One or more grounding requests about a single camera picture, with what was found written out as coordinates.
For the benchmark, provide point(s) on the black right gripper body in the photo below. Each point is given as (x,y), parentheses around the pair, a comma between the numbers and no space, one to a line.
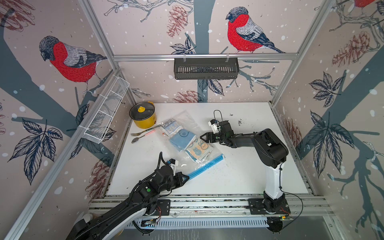
(220,137)

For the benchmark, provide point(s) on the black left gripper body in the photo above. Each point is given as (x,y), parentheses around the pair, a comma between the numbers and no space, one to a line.
(171,185)

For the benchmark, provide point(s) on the bunny print towel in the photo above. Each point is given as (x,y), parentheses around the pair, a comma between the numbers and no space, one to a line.
(198,151)

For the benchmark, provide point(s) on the clear vacuum bag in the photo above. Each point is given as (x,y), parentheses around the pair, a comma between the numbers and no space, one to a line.
(186,165)

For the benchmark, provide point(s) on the blue towel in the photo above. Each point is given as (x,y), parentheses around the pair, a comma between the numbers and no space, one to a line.
(182,139)

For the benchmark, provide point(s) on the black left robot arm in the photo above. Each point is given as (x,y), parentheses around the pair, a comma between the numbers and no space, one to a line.
(141,201)

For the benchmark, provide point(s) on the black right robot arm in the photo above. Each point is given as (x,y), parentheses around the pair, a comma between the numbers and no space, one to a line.
(271,150)

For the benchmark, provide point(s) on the yellow electric pot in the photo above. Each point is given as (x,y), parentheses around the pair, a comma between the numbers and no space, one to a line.
(148,123)

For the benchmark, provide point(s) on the glass lid yellow knob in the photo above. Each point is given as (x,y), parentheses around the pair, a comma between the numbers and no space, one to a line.
(142,111)

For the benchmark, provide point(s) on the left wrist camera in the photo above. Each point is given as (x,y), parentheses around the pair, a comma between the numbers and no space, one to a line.
(173,164)

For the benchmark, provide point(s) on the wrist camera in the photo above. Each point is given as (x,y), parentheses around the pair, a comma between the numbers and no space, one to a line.
(214,124)
(173,164)

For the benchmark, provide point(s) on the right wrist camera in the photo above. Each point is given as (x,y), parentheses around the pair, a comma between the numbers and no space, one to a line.
(214,124)

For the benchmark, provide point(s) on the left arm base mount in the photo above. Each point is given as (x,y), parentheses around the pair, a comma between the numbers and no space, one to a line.
(160,208)

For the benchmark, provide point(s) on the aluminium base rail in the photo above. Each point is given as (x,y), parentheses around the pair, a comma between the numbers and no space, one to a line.
(306,205)

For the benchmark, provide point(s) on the pink handled spoon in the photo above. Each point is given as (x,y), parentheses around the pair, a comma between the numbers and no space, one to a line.
(138,138)

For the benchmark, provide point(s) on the green handled fork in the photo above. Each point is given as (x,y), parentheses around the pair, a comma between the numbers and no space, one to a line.
(147,130)

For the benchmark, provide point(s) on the black hanging wire basket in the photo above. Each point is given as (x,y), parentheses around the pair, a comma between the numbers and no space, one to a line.
(206,68)

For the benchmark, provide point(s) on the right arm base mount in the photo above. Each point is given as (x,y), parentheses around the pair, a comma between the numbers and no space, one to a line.
(268,206)

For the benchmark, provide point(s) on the white wire mesh shelf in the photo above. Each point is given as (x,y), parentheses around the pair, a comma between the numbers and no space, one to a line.
(96,131)

